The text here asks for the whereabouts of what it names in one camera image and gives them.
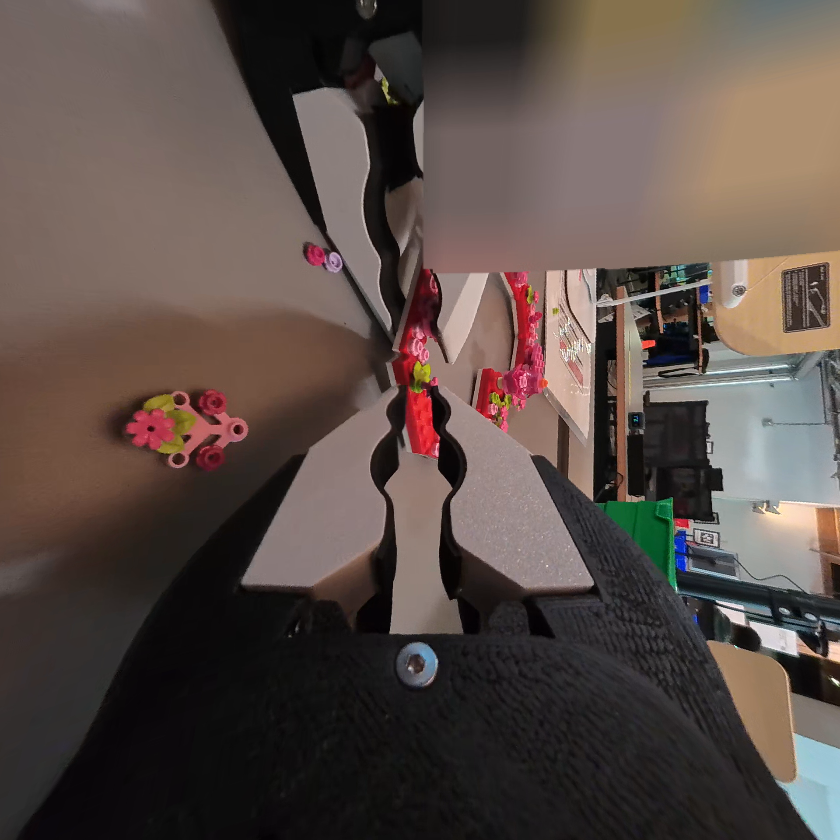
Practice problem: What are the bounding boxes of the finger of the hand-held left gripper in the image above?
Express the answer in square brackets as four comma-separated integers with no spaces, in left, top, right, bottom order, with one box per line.
[292,87,404,337]
[384,105,490,365]

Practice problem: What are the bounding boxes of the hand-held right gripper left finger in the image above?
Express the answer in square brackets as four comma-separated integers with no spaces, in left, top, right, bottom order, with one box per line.
[240,387,403,614]

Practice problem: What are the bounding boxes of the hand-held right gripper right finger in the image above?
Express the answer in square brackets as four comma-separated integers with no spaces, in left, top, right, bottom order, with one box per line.
[432,386,596,610]

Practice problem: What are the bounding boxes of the red lego heart wreath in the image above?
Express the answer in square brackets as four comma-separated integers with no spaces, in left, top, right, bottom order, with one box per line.
[392,269,549,458]

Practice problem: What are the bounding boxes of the pink lego flower sprig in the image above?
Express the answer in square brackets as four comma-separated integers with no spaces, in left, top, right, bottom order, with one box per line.
[125,388,250,472]

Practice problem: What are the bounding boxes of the white instruction booklet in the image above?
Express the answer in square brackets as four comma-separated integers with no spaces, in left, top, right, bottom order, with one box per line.
[543,269,598,447]

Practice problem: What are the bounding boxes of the green plastic bin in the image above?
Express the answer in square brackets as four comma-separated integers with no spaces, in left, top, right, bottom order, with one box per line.
[597,497,680,592]

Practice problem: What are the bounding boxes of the black metal pole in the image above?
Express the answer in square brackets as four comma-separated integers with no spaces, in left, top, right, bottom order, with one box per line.
[676,571,840,641]

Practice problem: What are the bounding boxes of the wooden table with black label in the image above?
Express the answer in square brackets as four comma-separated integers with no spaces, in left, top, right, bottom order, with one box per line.
[712,259,840,358]

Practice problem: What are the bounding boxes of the wooden chair back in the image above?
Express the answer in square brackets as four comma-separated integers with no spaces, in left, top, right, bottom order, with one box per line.
[705,640,798,785]

